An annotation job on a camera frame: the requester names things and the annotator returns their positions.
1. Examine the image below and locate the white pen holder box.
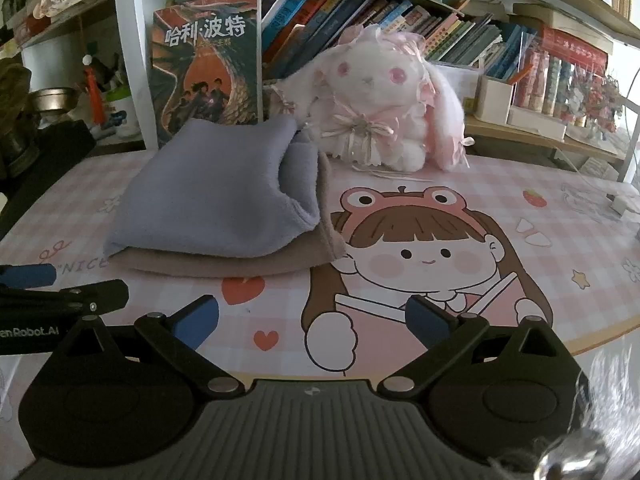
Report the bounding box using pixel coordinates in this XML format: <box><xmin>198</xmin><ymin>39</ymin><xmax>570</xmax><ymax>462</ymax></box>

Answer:
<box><xmin>474</xmin><ymin>75</ymin><xmax>515</xmax><ymax>124</ymax></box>

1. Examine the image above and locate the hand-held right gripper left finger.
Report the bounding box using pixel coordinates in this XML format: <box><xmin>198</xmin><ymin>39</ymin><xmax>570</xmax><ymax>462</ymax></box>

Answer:
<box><xmin>47</xmin><ymin>295</ymin><xmax>248</xmax><ymax>402</ymax></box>

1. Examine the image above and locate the dark metal pot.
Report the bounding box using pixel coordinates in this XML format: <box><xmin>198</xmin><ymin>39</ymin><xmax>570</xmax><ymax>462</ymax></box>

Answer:
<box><xmin>0</xmin><ymin>120</ymin><xmax>42</xmax><ymax>177</ymax></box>

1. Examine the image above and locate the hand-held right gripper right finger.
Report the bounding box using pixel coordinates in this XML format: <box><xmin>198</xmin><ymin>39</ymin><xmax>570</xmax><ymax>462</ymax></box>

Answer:
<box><xmin>377</xmin><ymin>295</ymin><xmax>576</xmax><ymax>402</ymax></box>

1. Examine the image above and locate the pink white plush rabbit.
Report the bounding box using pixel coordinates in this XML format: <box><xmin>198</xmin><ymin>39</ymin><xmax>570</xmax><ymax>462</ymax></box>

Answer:
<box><xmin>270</xmin><ymin>27</ymin><xmax>476</xmax><ymax>174</ymax></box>

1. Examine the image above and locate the large dragon cover book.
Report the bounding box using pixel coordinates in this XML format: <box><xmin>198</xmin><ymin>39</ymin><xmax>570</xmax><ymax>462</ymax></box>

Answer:
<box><xmin>147</xmin><ymin>0</ymin><xmax>264</xmax><ymax>149</ymax></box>

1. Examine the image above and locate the white cup green lid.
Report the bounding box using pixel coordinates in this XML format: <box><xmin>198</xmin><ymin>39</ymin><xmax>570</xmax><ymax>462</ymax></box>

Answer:
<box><xmin>102</xmin><ymin>85</ymin><xmax>139</xmax><ymax>139</ymax></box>

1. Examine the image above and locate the white charger plug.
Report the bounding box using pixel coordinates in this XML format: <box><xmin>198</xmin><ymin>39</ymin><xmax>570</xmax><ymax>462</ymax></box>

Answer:
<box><xmin>607</xmin><ymin>195</ymin><xmax>634</xmax><ymax>219</ymax></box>

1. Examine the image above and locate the white shelf unit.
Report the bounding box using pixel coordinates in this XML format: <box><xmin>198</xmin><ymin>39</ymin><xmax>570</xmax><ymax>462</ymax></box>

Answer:
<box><xmin>112</xmin><ymin>0</ymin><xmax>640</xmax><ymax>184</ymax></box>

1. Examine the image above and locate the row of upright books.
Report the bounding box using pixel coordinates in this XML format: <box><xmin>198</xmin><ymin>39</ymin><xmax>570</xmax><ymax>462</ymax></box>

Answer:
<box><xmin>260</xmin><ymin>0</ymin><xmax>531</xmax><ymax>81</ymax></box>

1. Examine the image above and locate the white low tray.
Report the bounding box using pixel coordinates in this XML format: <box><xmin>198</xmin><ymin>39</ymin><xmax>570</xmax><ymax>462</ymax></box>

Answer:
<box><xmin>507</xmin><ymin>105</ymin><xmax>569</xmax><ymax>141</ymax></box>

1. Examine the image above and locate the metal bowl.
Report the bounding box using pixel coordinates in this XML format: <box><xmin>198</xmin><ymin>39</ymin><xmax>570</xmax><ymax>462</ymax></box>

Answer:
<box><xmin>30</xmin><ymin>87</ymin><xmax>79</xmax><ymax>114</ymax></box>

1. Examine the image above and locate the row of decorative tubes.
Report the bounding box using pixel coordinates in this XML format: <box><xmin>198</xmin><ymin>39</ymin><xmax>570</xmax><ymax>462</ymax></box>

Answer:
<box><xmin>515</xmin><ymin>50</ymin><xmax>624</xmax><ymax>134</ymax></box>

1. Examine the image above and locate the red box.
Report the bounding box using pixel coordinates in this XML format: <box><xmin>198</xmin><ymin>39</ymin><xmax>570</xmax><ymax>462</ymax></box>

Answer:
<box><xmin>542</xmin><ymin>27</ymin><xmax>614</xmax><ymax>74</ymax></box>

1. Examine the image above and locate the cartoon girl desk mat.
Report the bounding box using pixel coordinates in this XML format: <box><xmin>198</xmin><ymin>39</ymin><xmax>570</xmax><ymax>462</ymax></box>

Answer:
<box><xmin>0</xmin><ymin>150</ymin><xmax>640</xmax><ymax>411</ymax></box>

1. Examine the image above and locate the red tassel ornament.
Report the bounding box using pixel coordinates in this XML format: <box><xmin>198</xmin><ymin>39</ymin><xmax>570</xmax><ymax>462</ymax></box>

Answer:
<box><xmin>82</xmin><ymin>55</ymin><xmax>109</xmax><ymax>127</ymax></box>

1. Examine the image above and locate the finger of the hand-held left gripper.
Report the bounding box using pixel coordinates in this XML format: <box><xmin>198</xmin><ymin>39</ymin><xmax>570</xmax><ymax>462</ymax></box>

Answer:
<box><xmin>0</xmin><ymin>263</ymin><xmax>57</xmax><ymax>290</ymax></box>
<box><xmin>0</xmin><ymin>280</ymin><xmax>130</xmax><ymax>318</ymax></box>

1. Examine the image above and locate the lavender and beige sweater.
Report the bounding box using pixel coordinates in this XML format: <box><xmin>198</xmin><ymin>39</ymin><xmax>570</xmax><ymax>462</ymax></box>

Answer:
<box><xmin>102</xmin><ymin>114</ymin><xmax>348</xmax><ymax>279</ymax></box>

